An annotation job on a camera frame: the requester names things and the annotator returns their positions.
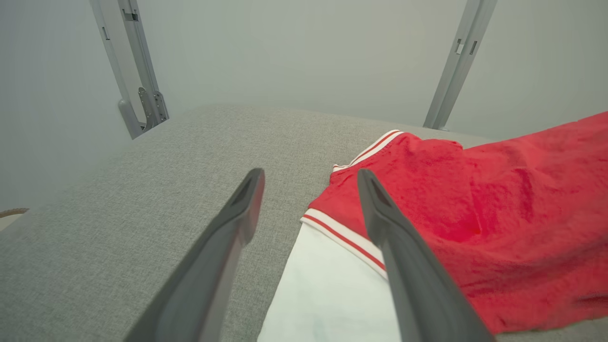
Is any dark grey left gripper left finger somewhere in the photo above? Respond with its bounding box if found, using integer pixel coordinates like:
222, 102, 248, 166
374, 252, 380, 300
123, 168, 266, 342

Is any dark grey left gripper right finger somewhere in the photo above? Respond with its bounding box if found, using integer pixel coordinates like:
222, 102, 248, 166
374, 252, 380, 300
357, 169, 497, 342

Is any red jersey white trim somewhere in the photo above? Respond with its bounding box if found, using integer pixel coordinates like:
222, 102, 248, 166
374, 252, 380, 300
256, 112, 608, 342

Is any plain grey metal post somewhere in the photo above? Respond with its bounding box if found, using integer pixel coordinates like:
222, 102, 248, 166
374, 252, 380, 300
423, 0, 498, 131

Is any grey metal post with hook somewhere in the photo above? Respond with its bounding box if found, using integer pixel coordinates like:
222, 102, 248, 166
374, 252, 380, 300
89, 0, 170, 140

